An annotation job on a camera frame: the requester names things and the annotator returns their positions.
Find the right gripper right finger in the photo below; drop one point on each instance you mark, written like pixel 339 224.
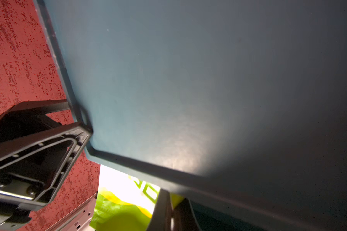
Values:
pixel 167 217

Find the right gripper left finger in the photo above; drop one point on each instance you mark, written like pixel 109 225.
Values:
pixel 36 155

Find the green flower seed bag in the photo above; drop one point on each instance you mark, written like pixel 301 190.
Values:
pixel 124 202

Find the teal three-drawer cabinet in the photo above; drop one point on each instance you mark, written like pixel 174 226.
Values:
pixel 238 106

